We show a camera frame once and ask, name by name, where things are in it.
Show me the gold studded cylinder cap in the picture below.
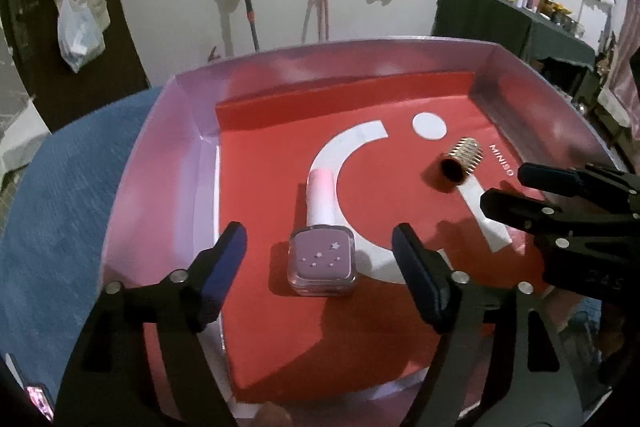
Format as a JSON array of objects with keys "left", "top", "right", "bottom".
[{"left": 439, "top": 136, "right": 484, "bottom": 184}]

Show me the purple nail polish bottle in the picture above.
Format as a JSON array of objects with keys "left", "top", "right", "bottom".
[{"left": 288, "top": 168, "right": 358, "bottom": 297}]

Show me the smartphone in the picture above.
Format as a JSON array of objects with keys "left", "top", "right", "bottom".
[{"left": 3, "top": 353, "right": 54, "bottom": 423}]

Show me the red paper liner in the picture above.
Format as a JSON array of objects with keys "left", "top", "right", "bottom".
[{"left": 216, "top": 72, "right": 544, "bottom": 403}]

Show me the dark green clothed side table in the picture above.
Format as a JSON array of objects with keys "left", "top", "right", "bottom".
[{"left": 432, "top": 0, "right": 596, "bottom": 70}]

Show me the purple cardboard box tray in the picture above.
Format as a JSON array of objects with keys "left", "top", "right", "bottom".
[{"left": 103, "top": 38, "right": 614, "bottom": 410}]

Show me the white plastic bag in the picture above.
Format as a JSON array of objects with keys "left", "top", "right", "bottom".
[{"left": 58, "top": 0, "right": 105, "bottom": 74}]

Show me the pink hanger on wall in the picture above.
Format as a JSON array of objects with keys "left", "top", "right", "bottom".
[{"left": 302, "top": 0, "right": 330, "bottom": 43}]

